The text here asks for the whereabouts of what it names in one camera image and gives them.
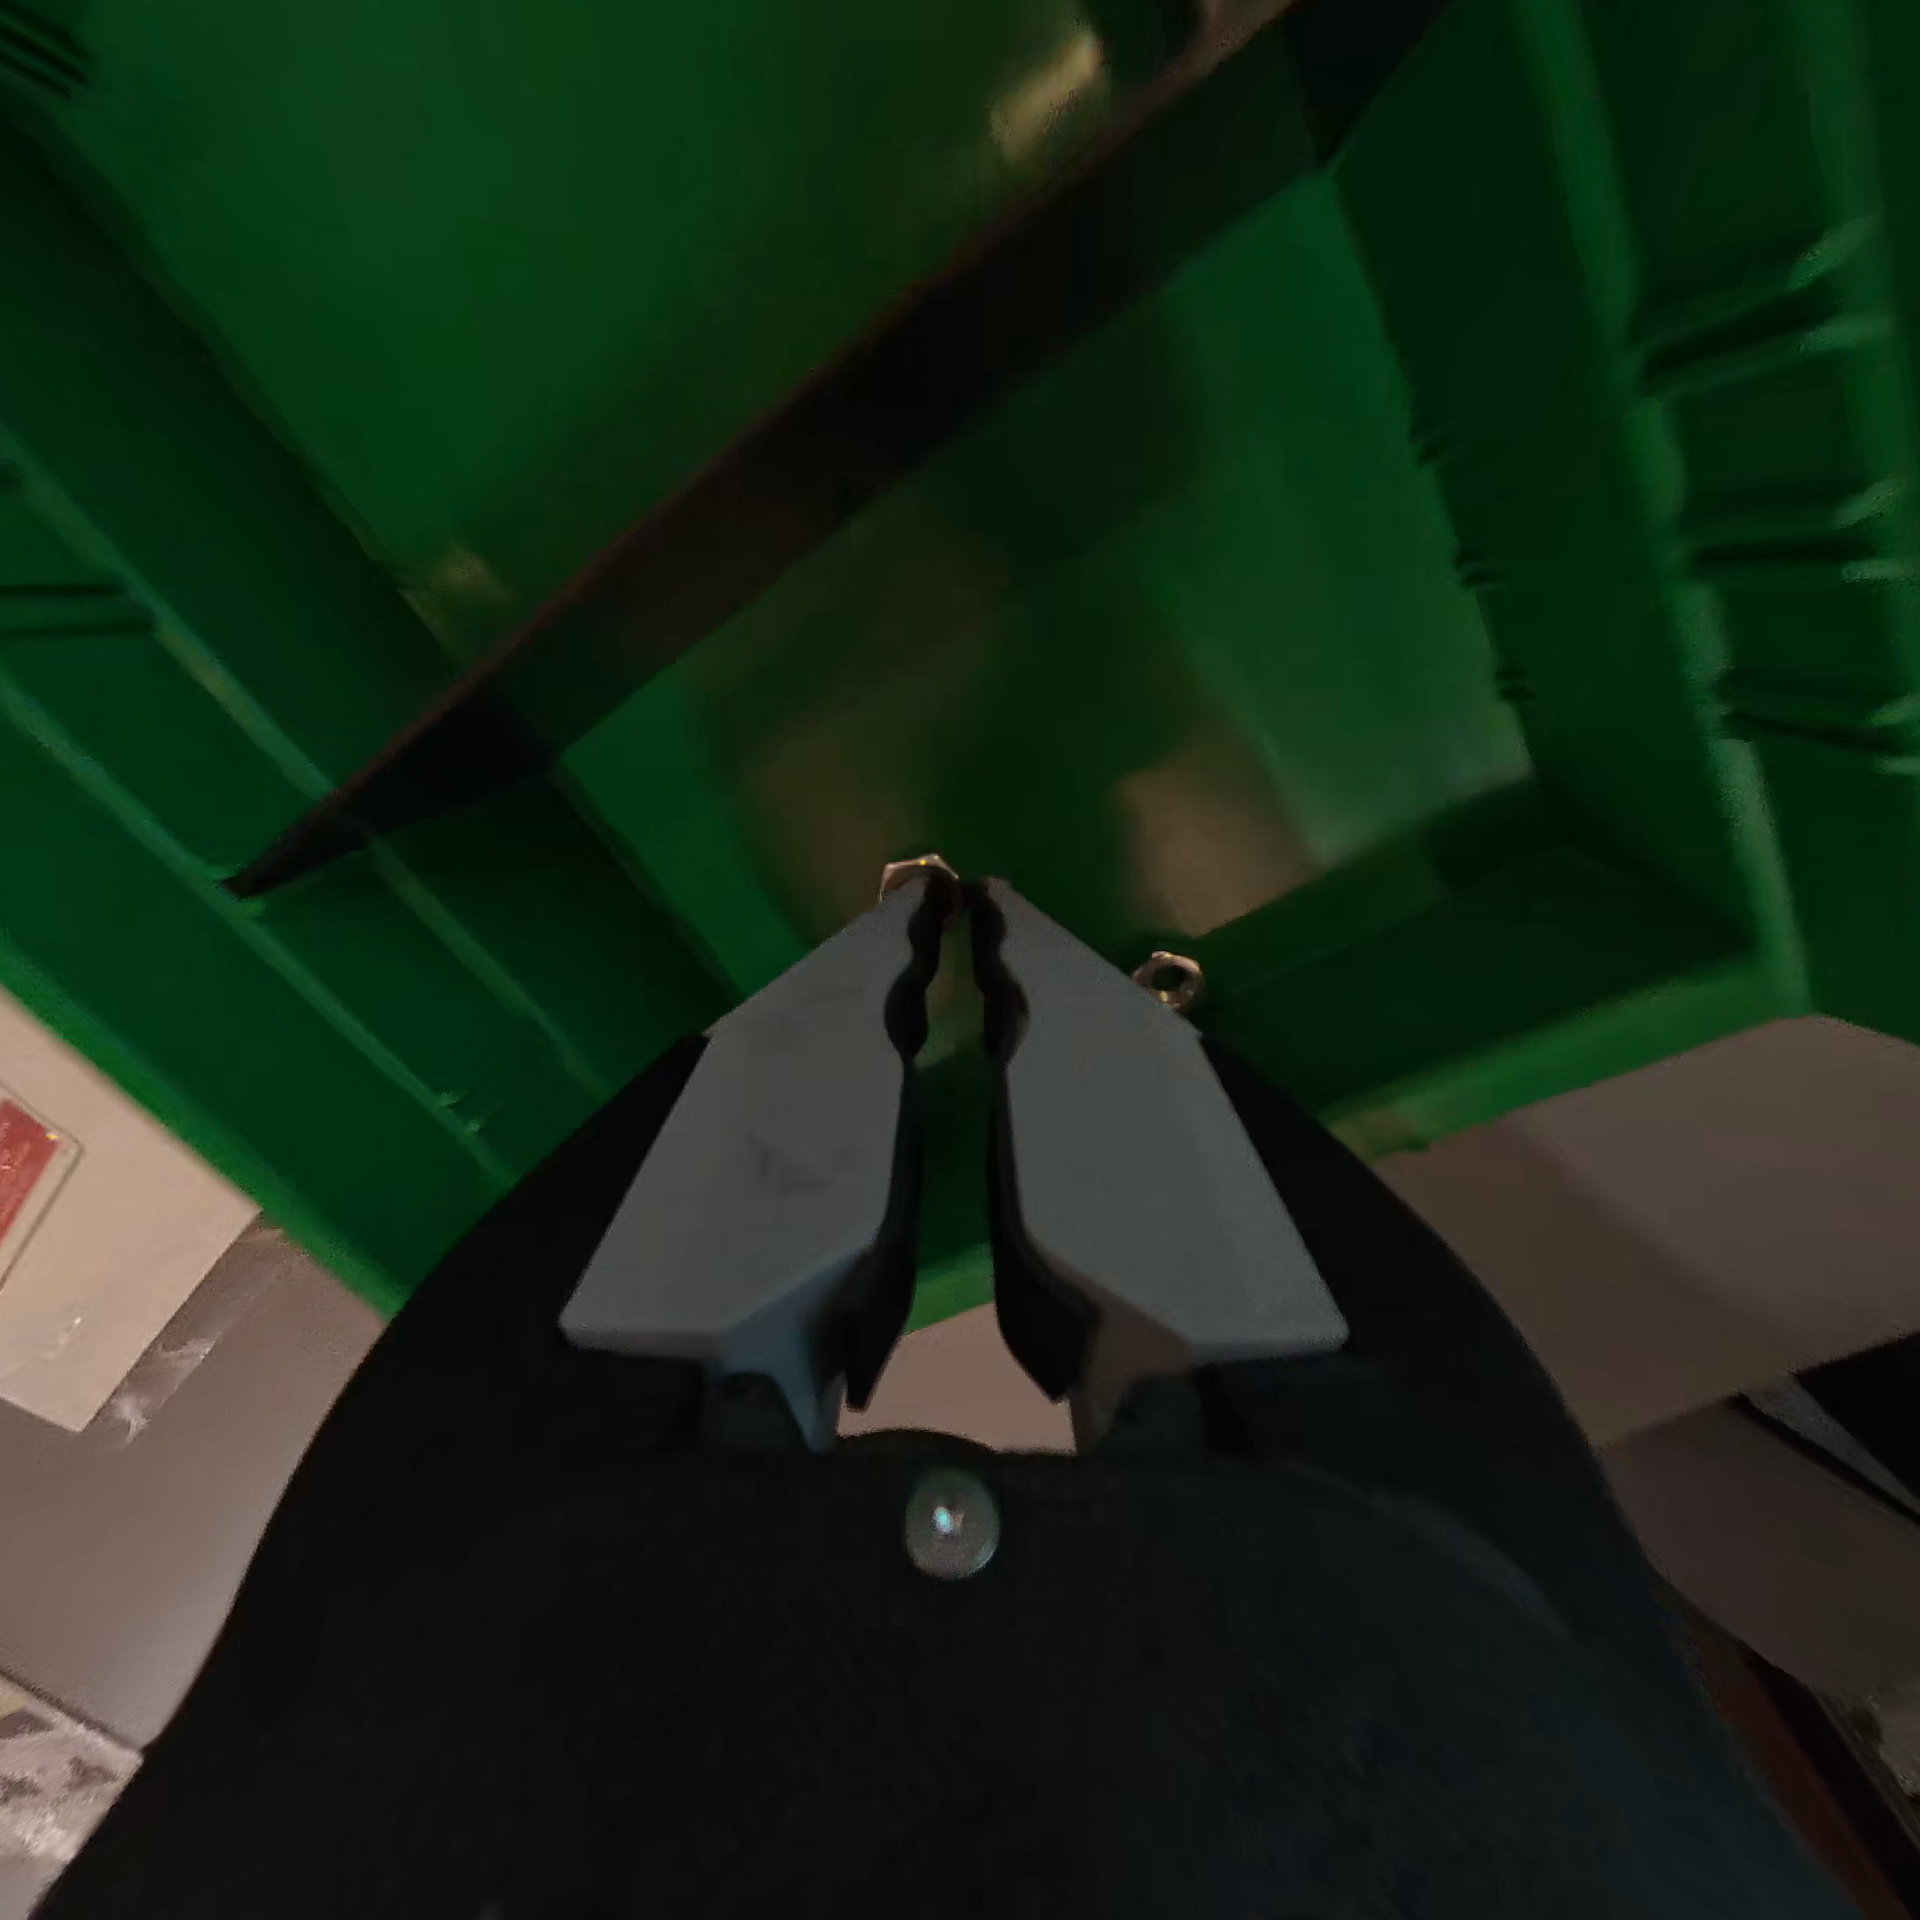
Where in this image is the white sheet red label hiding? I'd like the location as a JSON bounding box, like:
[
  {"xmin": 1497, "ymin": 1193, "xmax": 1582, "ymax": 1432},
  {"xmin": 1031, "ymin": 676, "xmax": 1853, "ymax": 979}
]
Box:
[{"xmin": 0, "ymin": 991, "xmax": 261, "ymax": 1432}]

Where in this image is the black bin divider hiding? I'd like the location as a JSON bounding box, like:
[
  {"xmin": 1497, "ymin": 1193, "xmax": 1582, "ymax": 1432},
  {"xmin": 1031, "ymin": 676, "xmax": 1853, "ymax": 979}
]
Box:
[{"xmin": 221, "ymin": 0, "xmax": 1449, "ymax": 899}]

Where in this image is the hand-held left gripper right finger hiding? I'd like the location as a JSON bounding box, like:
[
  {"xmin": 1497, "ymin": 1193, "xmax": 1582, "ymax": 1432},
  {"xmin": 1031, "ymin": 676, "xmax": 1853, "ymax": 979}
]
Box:
[{"xmin": 964, "ymin": 879, "xmax": 1353, "ymax": 1453}]

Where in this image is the green plastic bin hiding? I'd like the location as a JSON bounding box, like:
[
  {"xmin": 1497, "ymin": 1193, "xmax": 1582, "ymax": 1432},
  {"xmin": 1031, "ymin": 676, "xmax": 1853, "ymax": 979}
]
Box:
[{"xmin": 0, "ymin": 0, "xmax": 1920, "ymax": 1321}]

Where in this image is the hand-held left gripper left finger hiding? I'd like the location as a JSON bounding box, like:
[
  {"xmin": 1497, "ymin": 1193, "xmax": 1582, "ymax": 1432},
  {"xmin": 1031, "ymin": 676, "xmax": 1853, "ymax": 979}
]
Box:
[{"xmin": 559, "ymin": 871, "xmax": 961, "ymax": 1453}]

